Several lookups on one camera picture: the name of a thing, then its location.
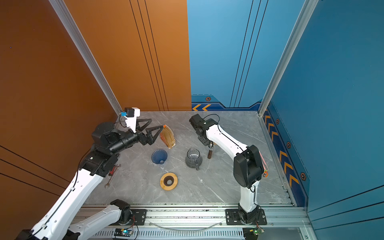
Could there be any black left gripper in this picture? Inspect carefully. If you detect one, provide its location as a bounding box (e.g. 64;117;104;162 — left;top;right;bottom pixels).
108;118;162;158

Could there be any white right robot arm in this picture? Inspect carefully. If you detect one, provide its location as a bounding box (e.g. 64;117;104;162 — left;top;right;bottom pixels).
189;114;266;225

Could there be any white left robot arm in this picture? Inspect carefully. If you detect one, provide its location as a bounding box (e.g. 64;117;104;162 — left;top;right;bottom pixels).
16;119;164;240

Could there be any blue ribbed dripper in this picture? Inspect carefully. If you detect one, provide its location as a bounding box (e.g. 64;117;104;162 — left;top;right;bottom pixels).
151;150;168;165

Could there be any silver wrench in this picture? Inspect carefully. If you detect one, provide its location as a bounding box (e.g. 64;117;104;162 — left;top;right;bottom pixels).
105;164;121;189

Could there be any left green circuit board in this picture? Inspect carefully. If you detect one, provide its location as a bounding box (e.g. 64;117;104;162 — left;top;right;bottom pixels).
114;228;134;238

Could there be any green circuit board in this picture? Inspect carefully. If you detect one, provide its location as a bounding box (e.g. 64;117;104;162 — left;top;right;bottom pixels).
243;228;265;240
114;228;134;238

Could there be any right green circuit board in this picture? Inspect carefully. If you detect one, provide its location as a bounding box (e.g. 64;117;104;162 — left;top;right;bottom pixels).
243;228;265;240

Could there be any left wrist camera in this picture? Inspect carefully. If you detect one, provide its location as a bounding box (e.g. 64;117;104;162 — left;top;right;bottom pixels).
121;107;141;133

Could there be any wooden ring near front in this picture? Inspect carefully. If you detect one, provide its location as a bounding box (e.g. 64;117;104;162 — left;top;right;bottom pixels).
159;172;179;191

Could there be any pink handled tool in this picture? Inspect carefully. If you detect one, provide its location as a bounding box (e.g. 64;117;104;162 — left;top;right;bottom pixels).
260;153;269;178

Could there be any aluminium left corner post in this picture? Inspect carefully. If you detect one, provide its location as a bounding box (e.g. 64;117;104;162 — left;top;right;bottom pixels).
49;0;122;115

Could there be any aluminium corner post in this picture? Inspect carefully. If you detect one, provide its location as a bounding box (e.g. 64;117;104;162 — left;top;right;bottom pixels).
258;0;319;117
49;0;122;115

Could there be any aluminium right corner post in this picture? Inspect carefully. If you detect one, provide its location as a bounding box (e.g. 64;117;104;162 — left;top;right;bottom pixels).
258;0;319;117

